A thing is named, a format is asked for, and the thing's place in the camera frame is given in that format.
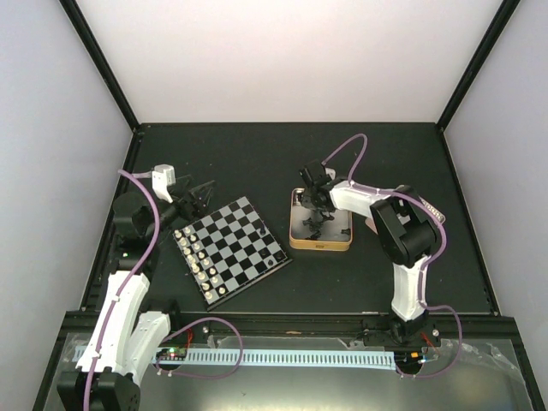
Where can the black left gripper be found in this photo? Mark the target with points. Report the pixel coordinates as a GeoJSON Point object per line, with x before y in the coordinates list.
{"type": "Point", "coordinates": [198, 208]}

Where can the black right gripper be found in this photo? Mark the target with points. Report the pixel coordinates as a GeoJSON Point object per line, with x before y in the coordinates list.
{"type": "Point", "coordinates": [324, 209]}

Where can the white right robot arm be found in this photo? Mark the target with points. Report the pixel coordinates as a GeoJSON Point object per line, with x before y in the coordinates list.
{"type": "Point", "coordinates": [410, 234]}

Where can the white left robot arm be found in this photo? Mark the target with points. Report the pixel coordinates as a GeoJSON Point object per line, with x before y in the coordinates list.
{"type": "Point", "coordinates": [109, 373]}

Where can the black pieces in tin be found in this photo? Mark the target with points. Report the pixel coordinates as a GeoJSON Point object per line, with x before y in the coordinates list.
{"type": "Point", "coordinates": [327, 227]}

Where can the white chess piece row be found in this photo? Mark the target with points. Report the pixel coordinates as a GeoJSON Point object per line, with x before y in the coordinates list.
{"type": "Point", "coordinates": [200, 263]}

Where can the gold metal tin base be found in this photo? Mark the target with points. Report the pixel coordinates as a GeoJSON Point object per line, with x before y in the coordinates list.
{"type": "Point", "coordinates": [298, 213]}

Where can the black and grey chessboard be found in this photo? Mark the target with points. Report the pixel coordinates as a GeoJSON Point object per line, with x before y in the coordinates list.
{"type": "Point", "coordinates": [240, 252]}

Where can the silver tin lid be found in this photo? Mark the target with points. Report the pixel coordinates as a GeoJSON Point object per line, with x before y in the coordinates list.
{"type": "Point", "coordinates": [433, 210]}

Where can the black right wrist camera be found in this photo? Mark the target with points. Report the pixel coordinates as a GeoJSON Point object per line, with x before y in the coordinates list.
{"type": "Point", "coordinates": [314, 174]}

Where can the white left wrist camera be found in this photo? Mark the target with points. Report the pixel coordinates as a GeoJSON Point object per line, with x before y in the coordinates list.
{"type": "Point", "coordinates": [163, 177]}

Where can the light blue cable duct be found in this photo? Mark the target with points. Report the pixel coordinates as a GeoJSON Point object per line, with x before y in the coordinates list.
{"type": "Point", "coordinates": [274, 357]}

